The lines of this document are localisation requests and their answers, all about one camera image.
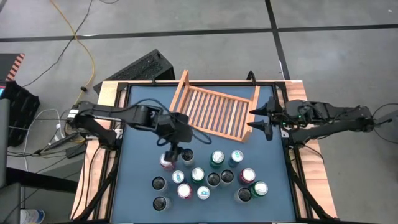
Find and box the black power strip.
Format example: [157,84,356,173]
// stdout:
[39,132,80,155]

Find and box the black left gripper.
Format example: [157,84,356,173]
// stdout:
[157,111,194,164]

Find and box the black panel orange striped edge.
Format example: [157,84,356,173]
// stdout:
[0,52,25,82]

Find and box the black floor cable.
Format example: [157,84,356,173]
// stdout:
[22,0,94,88]

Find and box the black power adapter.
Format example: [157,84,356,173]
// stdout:
[65,144,87,159]

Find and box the white blue container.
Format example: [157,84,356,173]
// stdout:
[20,208,46,224]

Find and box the white cable with plug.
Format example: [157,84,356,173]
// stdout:
[23,108,63,172]

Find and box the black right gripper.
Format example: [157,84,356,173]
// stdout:
[246,96,290,141]

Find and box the white Celsius Tropical Vibe can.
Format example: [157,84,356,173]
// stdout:
[220,169,235,187]
[180,148,195,168]

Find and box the green Sprite can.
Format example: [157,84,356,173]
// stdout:
[209,150,226,170]
[190,167,206,184]
[250,180,269,199]

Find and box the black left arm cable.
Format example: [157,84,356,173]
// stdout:
[123,98,213,147]

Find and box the blue silver slim can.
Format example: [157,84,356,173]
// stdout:
[171,170,186,185]
[196,185,211,201]
[228,149,244,169]

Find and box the black plastic crate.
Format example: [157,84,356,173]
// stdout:
[0,80,40,147]

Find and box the grey cabinet panel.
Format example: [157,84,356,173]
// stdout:
[0,98,11,188]

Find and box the wooden slatted shelf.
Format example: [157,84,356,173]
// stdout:
[169,68,261,143]

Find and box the red Coca-Cola can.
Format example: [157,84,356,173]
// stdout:
[238,167,257,186]
[159,152,177,172]
[177,183,193,200]

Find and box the black floor beam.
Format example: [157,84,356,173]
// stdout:
[6,167,79,194]

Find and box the yellow floor cable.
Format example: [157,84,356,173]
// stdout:
[49,0,96,144]

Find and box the blue grey table mat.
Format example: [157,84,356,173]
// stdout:
[110,84,298,222]

